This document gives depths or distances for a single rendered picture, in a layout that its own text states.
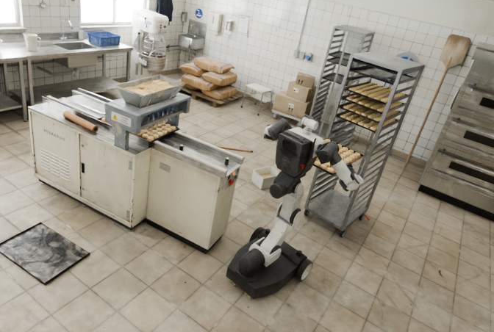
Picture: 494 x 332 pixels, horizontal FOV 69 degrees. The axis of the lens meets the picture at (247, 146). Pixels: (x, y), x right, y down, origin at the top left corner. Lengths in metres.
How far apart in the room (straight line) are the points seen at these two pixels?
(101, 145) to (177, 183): 0.72
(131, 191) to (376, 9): 4.64
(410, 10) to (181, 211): 4.52
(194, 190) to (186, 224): 0.37
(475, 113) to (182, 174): 3.60
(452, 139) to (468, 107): 0.45
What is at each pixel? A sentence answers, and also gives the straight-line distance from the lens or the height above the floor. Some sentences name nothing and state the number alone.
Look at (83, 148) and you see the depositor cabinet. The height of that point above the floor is 0.67.
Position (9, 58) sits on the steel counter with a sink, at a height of 0.88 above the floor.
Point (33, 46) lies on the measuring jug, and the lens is 5.61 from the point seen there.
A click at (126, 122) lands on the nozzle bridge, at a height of 1.09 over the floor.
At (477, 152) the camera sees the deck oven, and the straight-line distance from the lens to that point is 5.28.
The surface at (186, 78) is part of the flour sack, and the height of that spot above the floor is 0.34.
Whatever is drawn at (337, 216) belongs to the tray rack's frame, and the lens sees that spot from 4.07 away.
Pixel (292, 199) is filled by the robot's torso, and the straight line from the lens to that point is 2.93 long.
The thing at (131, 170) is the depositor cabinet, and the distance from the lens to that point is 3.16.
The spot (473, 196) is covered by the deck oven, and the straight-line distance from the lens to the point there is 5.57.
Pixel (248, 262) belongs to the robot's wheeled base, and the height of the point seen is 0.34.
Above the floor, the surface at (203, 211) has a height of 0.46.
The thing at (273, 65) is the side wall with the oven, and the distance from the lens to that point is 7.00.
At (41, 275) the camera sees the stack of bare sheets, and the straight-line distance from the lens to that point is 3.27.
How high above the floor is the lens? 2.31
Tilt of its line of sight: 26 degrees down
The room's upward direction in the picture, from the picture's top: 11 degrees clockwise
